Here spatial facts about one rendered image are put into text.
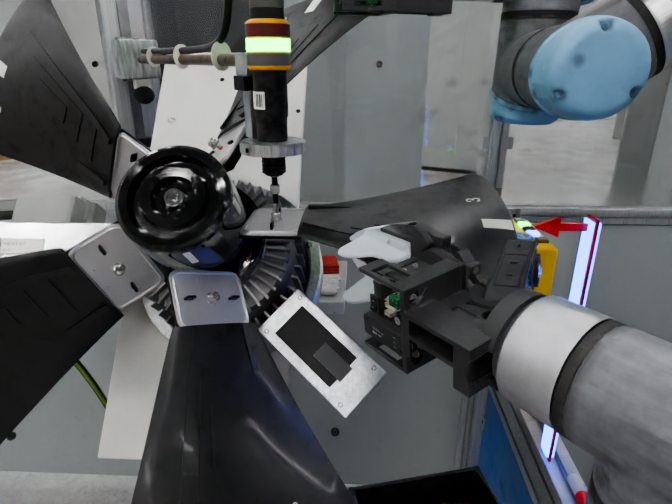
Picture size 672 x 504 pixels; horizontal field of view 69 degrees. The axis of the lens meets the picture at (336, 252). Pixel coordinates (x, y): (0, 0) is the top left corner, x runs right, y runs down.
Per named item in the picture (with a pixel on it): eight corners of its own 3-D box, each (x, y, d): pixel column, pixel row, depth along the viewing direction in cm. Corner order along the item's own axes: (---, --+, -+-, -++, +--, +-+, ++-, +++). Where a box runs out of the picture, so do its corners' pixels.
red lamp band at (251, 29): (238, 37, 49) (237, 24, 49) (278, 38, 51) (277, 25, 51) (256, 36, 46) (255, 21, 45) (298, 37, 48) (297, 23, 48)
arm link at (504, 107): (501, 129, 49) (518, 5, 45) (480, 117, 59) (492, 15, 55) (584, 131, 48) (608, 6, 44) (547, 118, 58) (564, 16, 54)
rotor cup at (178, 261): (142, 294, 60) (87, 262, 47) (159, 186, 64) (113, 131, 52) (261, 297, 59) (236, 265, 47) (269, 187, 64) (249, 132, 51)
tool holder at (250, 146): (223, 147, 55) (215, 53, 52) (279, 142, 59) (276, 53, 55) (255, 160, 48) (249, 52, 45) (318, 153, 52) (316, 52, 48)
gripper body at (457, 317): (352, 260, 38) (474, 324, 29) (433, 229, 42) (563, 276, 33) (359, 343, 41) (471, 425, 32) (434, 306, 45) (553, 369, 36)
